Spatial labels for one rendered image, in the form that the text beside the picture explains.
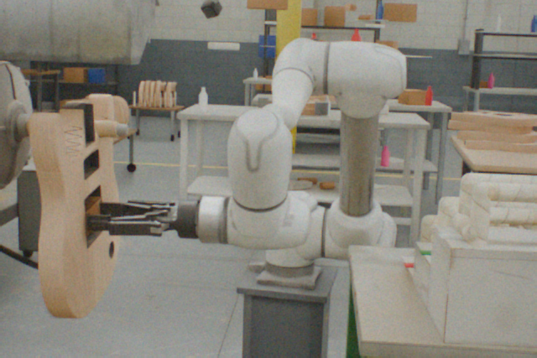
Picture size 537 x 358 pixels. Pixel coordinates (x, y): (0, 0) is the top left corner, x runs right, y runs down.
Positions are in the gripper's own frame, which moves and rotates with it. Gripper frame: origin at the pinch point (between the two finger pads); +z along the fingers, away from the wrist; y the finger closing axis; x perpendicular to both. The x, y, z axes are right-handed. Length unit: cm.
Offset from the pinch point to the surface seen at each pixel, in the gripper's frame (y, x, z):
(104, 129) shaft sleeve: 7.3, 15.5, -0.2
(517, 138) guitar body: 243, -37, -147
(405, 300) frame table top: 6, -18, -61
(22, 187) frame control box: 26.2, -3.3, 26.3
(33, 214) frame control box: 25.6, -9.7, 23.9
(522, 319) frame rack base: -13, -11, -78
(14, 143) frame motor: 6.0, 12.3, 17.8
